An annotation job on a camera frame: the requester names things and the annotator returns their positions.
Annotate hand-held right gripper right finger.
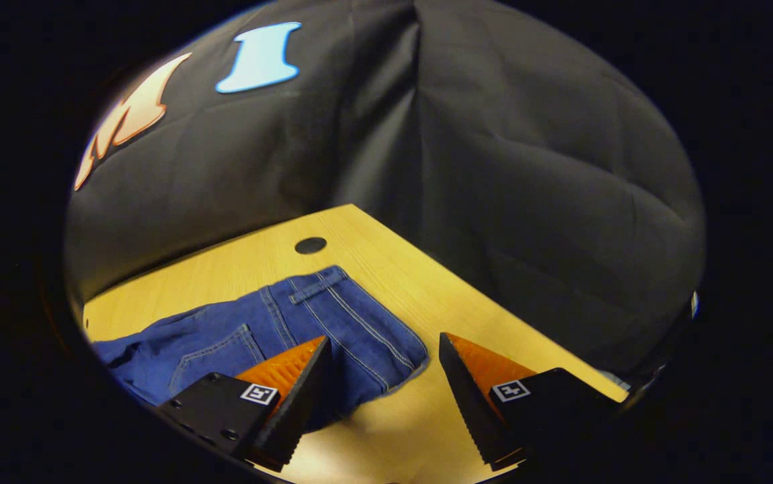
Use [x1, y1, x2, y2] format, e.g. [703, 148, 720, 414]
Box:
[438, 332, 630, 471]

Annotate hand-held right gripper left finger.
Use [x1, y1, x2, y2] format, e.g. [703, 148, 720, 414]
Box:
[157, 335, 333, 472]

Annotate black backdrop cloth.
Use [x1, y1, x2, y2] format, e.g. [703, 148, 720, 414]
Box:
[64, 0, 706, 391]

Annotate blue denim jeans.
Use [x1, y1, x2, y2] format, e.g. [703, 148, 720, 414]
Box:
[91, 266, 430, 432]

